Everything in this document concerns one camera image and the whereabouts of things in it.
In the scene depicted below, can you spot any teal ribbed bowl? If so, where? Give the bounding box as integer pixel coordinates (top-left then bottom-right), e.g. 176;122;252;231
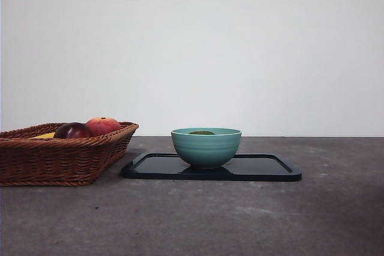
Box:
170;128;242;170

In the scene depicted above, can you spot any dark rectangular tray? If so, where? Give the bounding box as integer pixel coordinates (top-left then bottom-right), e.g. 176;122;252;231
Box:
121;152;302;182

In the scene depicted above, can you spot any red yellow apple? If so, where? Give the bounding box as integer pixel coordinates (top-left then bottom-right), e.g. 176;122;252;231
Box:
86;116;121;137

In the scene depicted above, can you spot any dark purple plum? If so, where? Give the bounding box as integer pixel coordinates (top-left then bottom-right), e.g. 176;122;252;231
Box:
53;122;93;139

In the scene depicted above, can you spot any yellow banana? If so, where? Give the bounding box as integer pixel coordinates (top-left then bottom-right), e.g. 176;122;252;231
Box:
31;132;56;140

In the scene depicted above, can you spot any brown wicker basket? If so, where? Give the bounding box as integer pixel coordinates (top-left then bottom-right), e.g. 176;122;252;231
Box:
0;121;139;187

